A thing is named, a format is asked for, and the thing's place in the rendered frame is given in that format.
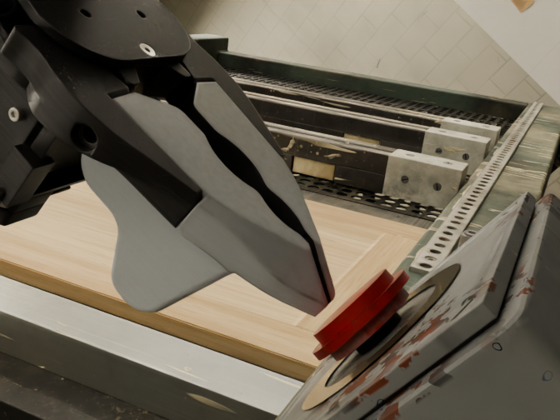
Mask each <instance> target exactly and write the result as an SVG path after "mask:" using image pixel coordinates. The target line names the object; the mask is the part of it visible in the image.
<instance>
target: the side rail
mask: <svg viewBox="0 0 560 420"><path fill-rule="evenodd" d="M218 63H219V64H220V65H221V66H222V67H226V68H235V69H239V70H244V71H249V72H254V73H262V74H267V75H272V76H276V77H281V78H290V79H294V80H299V81H304V82H308V83H316V84H322V85H326V86H331V87H335V88H344V89H349V90H353V91H359V92H363V93H371V94H377V95H381V96H386V97H390V98H399V99H404V100H408V101H414V102H418V103H426V104H432V105H436V106H441V107H445V108H454V109H459V110H463V111H469V112H473V113H481V114H487V115H491V116H496V117H500V118H509V119H514V120H517V118H518V117H519V116H520V114H521V113H522V112H523V111H524V108H526V107H527V105H528V102H519V101H515V100H510V99H505V98H500V97H491V96H486V95H481V94H476V93H470V92H462V91H457V90H452V89H446V88H442V87H433V86H428V85H422V84H418V83H413V82H404V81H398V80H393V79H389V78H384V77H374V76H369V75H365V74H360V73H355V72H345V71H341V70H336V69H331V68H325V67H317V66H312V65H307V64H301V63H296V62H288V61H283V60H277V59H272V58H268V57H259V56H253V55H248V54H244V53H239V52H229V51H227V52H219V56H218Z"/></svg>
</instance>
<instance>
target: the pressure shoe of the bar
mask: <svg viewBox="0 0 560 420"><path fill-rule="evenodd" d="M336 166H337V165H332V164H329V163H325V162H319V161H314V160H311V159H306V158H303V157H296V156H295V157H294V161H293V168H292V170H293V171H294V172H295V173H302V174H306V175H309V176H314V177H317V178H323V179H327V180H331V181H333V180H334V178H335V172H336Z"/></svg>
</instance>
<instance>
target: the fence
mask: <svg viewBox="0 0 560 420"><path fill-rule="evenodd" d="M0 352H3V353H6V354H8V355H11V356H13V357H15V358H19V359H21V360H23V361H25V362H28V363H31V364H33V365H35V366H38V367H40V368H43V369H46V370H48V371H50V372H52V373H56V374H58V375H60V376H62V377H65V378H68V379H70V380H73V381H74V382H77V383H81V384H82V385H85V386H87V387H90V388H92V389H95V390H97V391H99V392H101V393H105V394H107V395H109V396H112V397H114V398H117V399H120V400H122V401H124V402H126V403H130V404H132V405H134V406H136V407H139V408H142V409H144V410H147V411H149V412H151V413H154V414H157V415H158V416H161V417H163V418H166V419H169V420H275V419H276V418H277V417H278V415H279V414H280V413H281V411H282V410H283V409H284V408H285V407H286V406H287V405H288V403H289V402H290V401H291V399H292V398H293V397H294V395H295V394H296V393H297V392H298V390H299V389H300V388H301V386H302V385H303V384H304V382H299V381H297V380H295V379H292V378H290V377H285V376H283V375H281V374H278V373H275V372H271V371H268V370H267V369H264V368H261V367H257V366H255V365H252V364H250V363H247V362H243V361H241V360H238V359H236V358H233V357H229V356H227V355H224V354H221V353H219V352H214V351H213V350H210V349H207V348H205V347H200V346H198V345H196V344H193V343H190V342H186V341H184V340H182V339H179V338H176V337H172V336H170V335H167V334H165V333H162V332H158V331H156V330H153V329H151V328H148V327H144V326H142V325H139V324H136V323H134V322H130V321H128V320H125V319H122V318H120V317H116V316H113V315H111V314H108V313H105V312H102V311H99V310H97V309H94V308H91V307H88V306H85V305H82V304H80V303H77V302H74V301H71V300H68V299H66V298H63V297H59V296H57V295H54V294H51V293H49V292H45V291H43V290H40V289H37V288H35V287H31V286H28V285H26V284H23V283H20V282H17V281H14V280H12V279H9V278H6V277H3V276H0Z"/></svg>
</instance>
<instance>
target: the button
mask: <svg viewBox="0 0 560 420"><path fill-rule="evenodd" d="M409 278H410V276H409V275H408V274H407V273H406V272H405V271H404V270H403V269H402V270H400V271H398V272H396V273H395V274H393V275H392V274H391V273H390V272H389V271H388V270H387V269H386V268H384V269H383V270H382V271H381V272H379V273H378V274H376V275H375V276H374V277H373V278H371V279H370V280H369V281H368V282H366V283H365V284H364V285H363V286H362V287H361V288H359V289H358V290H357V291H356V292H355V293H354V294H353V295H352V296H351V297H350V298H349V299H348V300H347V301H346V302H345V303H344V304H343V305H342V306H341V307H339V308H338V309H337V310H336V311H335V312H334V313H333V314H332V315H331V316H330V317H329V318H328V319H327V320H326V321H325V322H324V323H323V324H322V325H321V326H320V327H319V328H318V329H317V331H316V332H315V333H314V334H313V336H314V337H315V338H316V339H317V340H318V341H319V344H318V345H317V346H316V347H315V349H314V350H313V352H312V354H313V355H314V356H315V357H316V358H317V359H318V360H322V359H324V358H325V357H327V356H329V355H331V356H332V357H333V358H334V359H335V360H336V361H340V360H342V359H343V358H345V357H346V356H347V355H349V354H350V353H352V352H353V351H354V350H355V349H356V350H357V351H358V353H359V354H360V355H363V354H365V353H367V352H369V351H370V350H371V349H373V348H374V347H375V346H377V345H378V344H379V343H380V342H381V341H382V340H383V339H384V338H385V337H386V336H387V335H388V334H389V333H390V332H391V331H392V330H393V329H394V328H395V327H396V326H397V325H398V324H399V322H400V321H401V319H402V318H401V317H400V315H399V314H398V313H397V310H398V309H399V308H400V307H401V306H402V305H403V304H404V303H405V301H406V300H407V299H408V296H409V293H408V292H407V291H406V290H405V289H404V288H403V286H404V285H405V284H406V283H407V281H408V279H409Z"/></svg>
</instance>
